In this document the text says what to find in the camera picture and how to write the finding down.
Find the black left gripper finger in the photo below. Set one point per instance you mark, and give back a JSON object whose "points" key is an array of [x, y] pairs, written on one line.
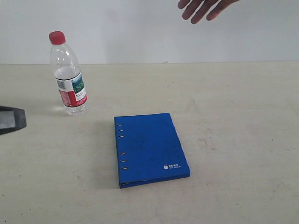
{"points": [[11, 119]]}

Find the clear plastic water bottle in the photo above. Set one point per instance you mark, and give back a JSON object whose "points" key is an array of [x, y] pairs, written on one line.
{"points": [[68, 74]]}

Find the blue ring binder notebook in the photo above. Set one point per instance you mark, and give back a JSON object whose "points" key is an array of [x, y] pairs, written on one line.
{"points": [[148, 150]]}

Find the person's bare hand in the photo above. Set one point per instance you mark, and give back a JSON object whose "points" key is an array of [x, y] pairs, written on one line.
{"points": [[196, 10]]}

